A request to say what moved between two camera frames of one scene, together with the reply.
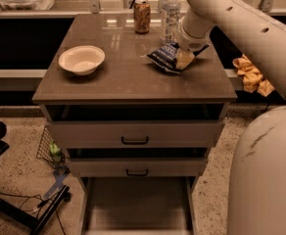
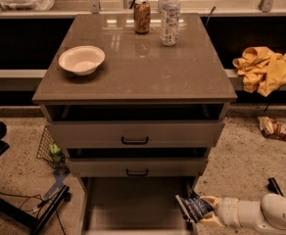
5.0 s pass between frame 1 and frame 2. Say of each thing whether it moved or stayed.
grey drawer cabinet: stayed
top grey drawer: stayed
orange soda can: stayed
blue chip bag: moved
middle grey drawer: stayed
